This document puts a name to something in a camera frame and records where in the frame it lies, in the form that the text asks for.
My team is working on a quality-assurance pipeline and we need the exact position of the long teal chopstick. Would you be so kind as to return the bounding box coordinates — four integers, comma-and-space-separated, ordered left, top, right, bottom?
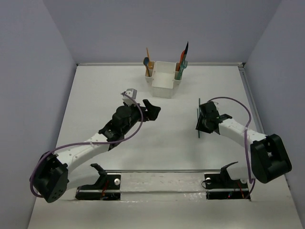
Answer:
196, 98, 201, 139

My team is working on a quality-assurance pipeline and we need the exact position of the white utensil caddy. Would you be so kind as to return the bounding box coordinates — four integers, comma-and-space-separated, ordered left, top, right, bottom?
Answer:
145, 61, 181, 99

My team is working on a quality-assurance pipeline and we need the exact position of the long orange chopstick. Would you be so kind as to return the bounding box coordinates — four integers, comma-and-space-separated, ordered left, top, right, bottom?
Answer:
145, 48, 150, 72

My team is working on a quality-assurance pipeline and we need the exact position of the blue spoon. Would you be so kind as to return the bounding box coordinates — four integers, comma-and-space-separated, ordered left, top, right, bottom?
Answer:
142, 57, 151, 77

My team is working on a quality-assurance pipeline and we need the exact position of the teal plastic knife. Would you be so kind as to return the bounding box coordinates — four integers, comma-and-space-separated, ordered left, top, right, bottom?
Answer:
177, 64, 185, 80

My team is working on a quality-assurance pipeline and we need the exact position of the teal plastic fork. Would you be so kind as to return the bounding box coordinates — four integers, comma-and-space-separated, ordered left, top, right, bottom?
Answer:
176, 60, 188, 80

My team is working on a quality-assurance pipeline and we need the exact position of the orange plastic knife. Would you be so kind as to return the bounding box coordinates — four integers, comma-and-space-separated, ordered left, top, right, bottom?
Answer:
176, 49, 186, 72

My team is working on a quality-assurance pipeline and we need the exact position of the black handled steel knife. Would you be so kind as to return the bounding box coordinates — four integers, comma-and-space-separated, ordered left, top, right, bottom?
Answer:
185, 42, 189, 58

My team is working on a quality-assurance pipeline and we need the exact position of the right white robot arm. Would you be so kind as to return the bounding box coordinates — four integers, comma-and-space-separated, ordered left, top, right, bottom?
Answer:
196, 101, 292, 187

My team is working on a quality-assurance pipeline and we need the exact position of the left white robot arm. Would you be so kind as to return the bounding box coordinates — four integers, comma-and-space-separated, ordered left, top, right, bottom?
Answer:
30, 99, 161, 203

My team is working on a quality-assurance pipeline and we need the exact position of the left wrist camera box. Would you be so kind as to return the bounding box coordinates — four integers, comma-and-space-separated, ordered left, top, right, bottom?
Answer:
121, 88, 137, 106

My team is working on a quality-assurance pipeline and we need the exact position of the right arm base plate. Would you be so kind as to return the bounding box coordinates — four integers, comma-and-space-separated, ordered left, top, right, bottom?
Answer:
201, 173, 250, 200

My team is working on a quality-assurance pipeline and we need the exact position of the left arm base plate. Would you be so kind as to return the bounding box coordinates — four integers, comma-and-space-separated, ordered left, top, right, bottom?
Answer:
75, 173, 121, 201

